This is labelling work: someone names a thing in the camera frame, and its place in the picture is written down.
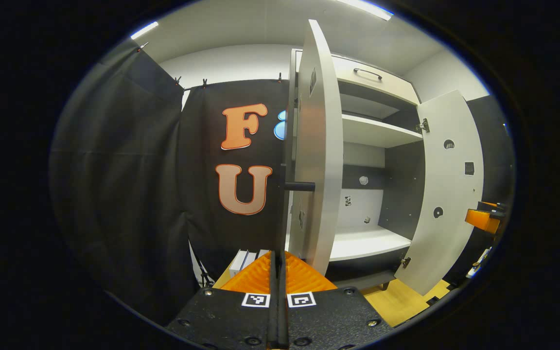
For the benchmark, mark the ceiling light strip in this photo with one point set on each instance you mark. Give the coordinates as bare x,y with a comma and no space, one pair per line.
145,30

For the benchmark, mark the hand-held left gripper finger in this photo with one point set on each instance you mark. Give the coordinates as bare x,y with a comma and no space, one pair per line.
284,316
274,316

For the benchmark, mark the white shoe cabinet door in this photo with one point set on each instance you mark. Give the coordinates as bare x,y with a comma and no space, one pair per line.
445,194
319,146

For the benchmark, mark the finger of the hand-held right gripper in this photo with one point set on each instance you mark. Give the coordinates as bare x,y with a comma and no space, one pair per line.
481,219

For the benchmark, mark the white cabinet drawer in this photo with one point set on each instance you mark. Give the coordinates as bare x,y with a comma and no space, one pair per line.
392,88

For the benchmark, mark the pile of small items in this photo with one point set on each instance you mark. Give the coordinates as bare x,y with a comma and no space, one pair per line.
479,262

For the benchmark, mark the black backdrop cloth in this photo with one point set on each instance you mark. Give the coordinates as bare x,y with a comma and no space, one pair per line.
129,170

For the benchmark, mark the white flat boxes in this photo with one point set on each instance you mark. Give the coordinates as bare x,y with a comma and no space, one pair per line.
238,262

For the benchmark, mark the white double-door shoe cabinet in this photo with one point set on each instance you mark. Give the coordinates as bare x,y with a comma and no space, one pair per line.
367,131

